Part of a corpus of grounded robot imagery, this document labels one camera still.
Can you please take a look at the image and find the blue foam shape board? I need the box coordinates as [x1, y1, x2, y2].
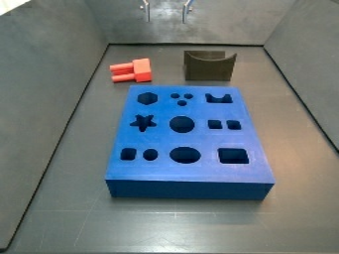
[104, 85, 275, 200]

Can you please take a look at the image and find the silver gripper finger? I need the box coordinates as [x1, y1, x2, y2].
[140, 0, 151, 22]
[182, 0, 195, 24]

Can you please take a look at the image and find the black curved fixture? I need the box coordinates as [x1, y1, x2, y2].
[184, 51, 238, 81]

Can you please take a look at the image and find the red three prong object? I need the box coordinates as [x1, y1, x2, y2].
[110, 59, 152, 82]

